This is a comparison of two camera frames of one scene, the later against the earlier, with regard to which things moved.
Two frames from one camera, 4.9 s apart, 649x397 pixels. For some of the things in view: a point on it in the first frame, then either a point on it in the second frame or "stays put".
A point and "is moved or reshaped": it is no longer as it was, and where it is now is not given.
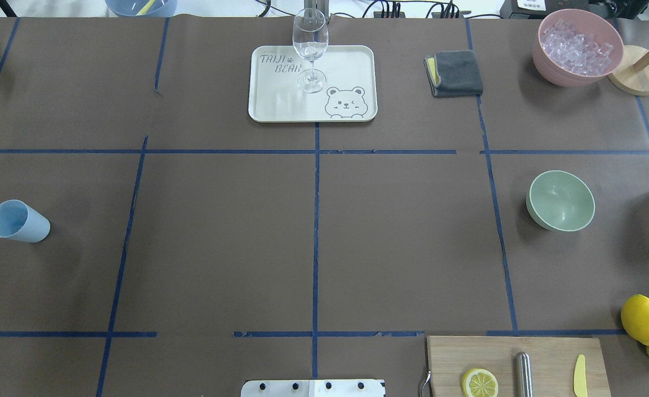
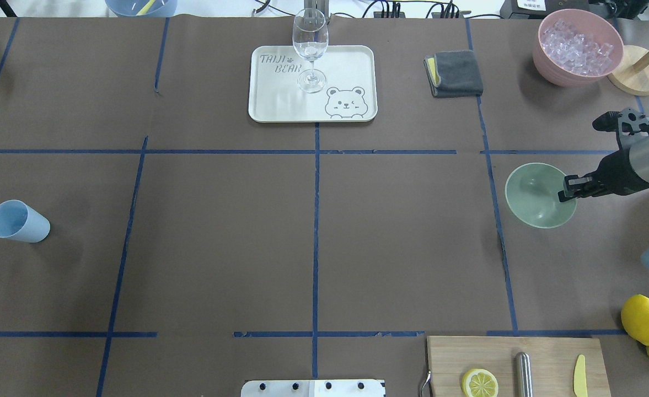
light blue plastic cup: [16, 220] stays put
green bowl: [560, 200] is moved or reshaped
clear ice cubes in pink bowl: [578, 53] stays put
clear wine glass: [310, 37] stays put
